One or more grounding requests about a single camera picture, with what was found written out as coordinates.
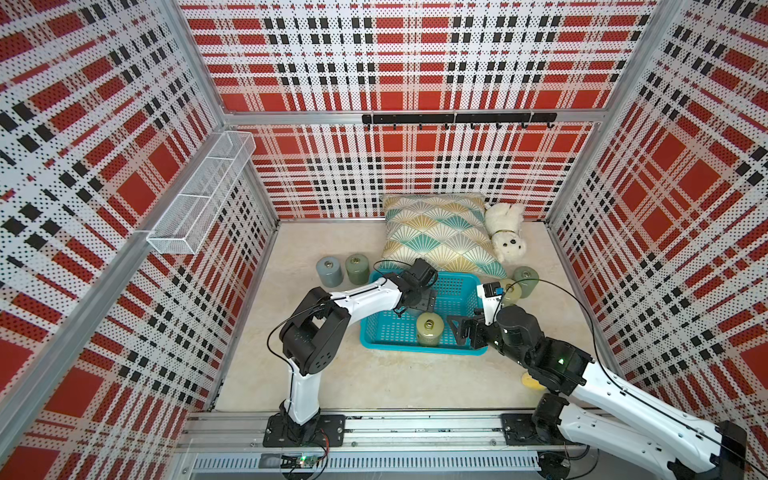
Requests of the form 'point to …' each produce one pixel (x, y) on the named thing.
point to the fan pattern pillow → (449, 228)
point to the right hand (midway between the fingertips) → (466, 316)
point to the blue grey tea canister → (330, 271)
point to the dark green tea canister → (357, 268)
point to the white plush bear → (503, 224)
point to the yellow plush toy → (529, 381)
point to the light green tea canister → (512, 291)
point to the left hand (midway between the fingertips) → (422, 297)
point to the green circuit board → (298, 461)
